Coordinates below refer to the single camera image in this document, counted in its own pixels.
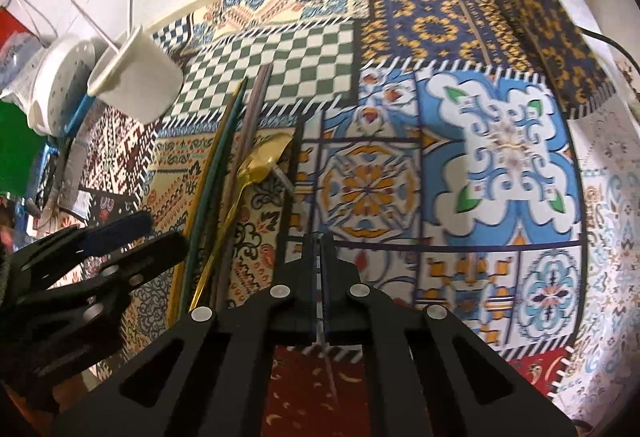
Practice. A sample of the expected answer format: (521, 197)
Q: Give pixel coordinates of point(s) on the white round tub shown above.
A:
(60, 77)

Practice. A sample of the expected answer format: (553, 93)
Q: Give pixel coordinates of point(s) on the green box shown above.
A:
(20, 147)

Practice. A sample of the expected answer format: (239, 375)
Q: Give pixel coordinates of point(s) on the patterned tablecloth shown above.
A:
(450, 117)

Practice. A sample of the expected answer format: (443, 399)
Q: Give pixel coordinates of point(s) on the green chopstick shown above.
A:
(226, 152)

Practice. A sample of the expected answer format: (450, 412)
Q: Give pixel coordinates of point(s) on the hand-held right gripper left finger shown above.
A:
(307, 297)

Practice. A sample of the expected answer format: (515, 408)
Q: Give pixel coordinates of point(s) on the golden spoon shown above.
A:
(265, 154)

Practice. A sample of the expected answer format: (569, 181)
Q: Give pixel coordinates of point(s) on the black chopstick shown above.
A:
(295, 167)

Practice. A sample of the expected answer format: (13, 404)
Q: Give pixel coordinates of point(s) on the clear plastic bag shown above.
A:
(17, 67)

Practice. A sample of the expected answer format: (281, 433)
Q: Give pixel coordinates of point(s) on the red paper bag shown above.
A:
(9, 24)

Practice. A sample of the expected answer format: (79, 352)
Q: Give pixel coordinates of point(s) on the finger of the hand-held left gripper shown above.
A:
(150, 257)
(115, 229)

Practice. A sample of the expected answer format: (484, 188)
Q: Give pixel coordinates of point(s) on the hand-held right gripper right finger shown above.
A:
(332, 297)

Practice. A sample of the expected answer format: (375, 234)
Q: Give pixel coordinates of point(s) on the white cup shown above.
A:
(140, 77)

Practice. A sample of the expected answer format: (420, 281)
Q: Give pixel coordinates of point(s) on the golden chopstick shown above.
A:
(196, 217)

